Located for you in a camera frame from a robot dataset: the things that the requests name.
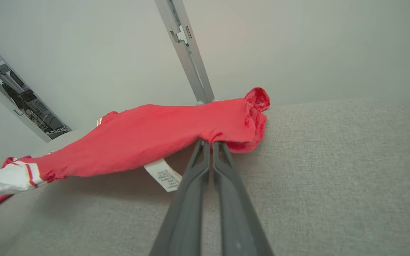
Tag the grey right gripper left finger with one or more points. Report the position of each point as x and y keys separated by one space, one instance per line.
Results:
x=183 y=220

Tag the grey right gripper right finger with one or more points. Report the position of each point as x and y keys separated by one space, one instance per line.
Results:
x=237 y=220

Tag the red basketball jersey number 23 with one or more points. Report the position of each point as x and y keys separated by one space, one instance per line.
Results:
x=137 y=142

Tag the grey partition post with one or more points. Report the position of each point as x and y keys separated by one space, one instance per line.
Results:
x=34 y=128
x=187 y=53

